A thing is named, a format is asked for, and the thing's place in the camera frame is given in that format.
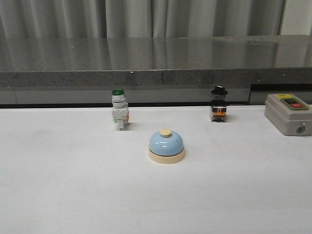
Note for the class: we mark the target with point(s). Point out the black rotary selector switch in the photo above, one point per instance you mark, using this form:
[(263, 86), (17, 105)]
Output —
[(218, 104)]

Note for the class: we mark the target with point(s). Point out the blue call bell cream base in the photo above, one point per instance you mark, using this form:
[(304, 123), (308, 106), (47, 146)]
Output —
[(166, 147)]

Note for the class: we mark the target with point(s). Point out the grey stone countertop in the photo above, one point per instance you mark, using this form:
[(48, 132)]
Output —
[(173, 71)]

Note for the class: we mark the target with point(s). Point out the green pushbutton switch white body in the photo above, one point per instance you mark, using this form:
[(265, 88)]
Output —
[(120, 109)]

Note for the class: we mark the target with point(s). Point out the grey curtain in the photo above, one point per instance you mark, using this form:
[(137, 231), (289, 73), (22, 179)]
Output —
[(42, 19)]

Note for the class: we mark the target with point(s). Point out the grey switch box red button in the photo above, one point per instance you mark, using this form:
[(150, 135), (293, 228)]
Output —
[(289, 114)]

